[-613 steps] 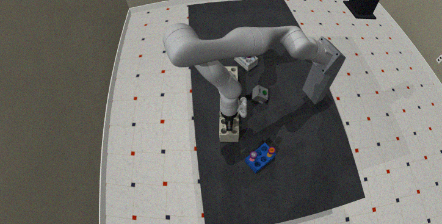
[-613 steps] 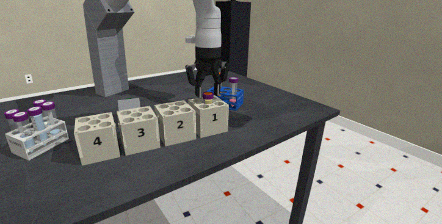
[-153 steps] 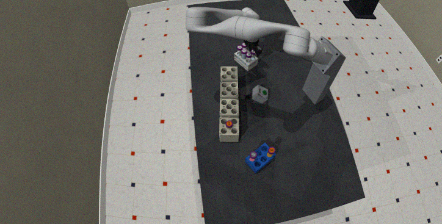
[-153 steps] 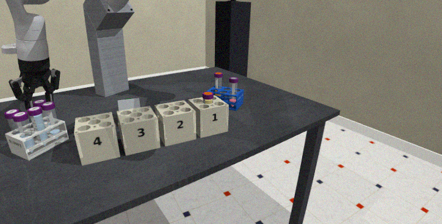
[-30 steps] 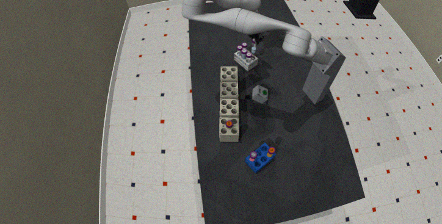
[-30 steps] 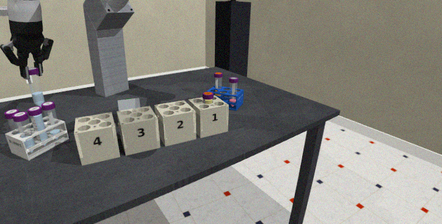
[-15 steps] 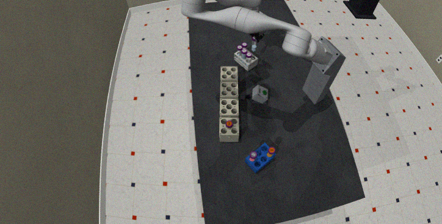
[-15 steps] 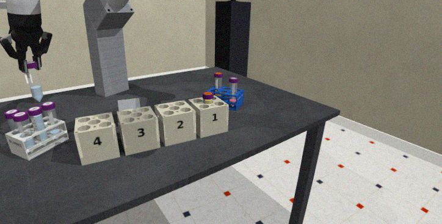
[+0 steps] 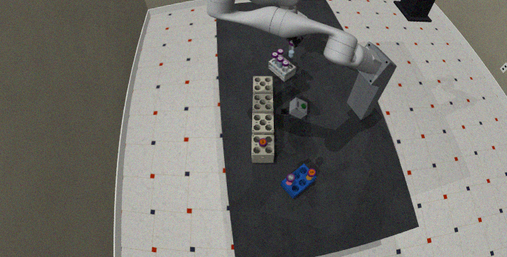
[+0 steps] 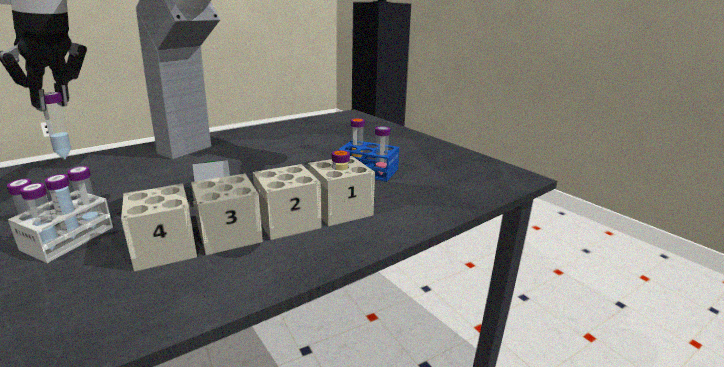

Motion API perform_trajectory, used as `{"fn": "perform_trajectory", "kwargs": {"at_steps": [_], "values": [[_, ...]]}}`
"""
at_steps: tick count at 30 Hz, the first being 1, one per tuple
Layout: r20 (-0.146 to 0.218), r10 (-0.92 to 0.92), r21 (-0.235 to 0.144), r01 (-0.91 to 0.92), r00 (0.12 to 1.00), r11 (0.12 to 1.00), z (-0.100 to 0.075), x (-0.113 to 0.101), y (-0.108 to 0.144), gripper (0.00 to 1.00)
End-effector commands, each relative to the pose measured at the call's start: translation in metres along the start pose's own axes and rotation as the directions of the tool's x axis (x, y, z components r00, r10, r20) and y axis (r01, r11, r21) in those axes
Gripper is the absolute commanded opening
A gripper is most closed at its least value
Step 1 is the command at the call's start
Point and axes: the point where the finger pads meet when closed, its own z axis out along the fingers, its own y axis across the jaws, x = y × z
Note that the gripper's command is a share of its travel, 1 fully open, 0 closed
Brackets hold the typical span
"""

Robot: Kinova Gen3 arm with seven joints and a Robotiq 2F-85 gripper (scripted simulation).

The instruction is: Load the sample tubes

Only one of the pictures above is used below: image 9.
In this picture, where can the blue tube rack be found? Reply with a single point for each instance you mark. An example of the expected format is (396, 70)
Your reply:
(298, 184)

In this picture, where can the conical tube with yellow liquid and purple cap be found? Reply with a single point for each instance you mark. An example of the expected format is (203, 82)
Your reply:
(262, 143)

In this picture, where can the cream tube adapter block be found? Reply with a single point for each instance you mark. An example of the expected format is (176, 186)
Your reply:
(258, 154)
(262, 103)
(262, 123)
(264, 86)

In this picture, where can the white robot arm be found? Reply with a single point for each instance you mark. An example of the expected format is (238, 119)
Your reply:
(287, 22)

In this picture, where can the white tube rack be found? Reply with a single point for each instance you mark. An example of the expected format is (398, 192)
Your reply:
(291, 71)

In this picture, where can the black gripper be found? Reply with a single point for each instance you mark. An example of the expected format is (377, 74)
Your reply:
(295, 42)

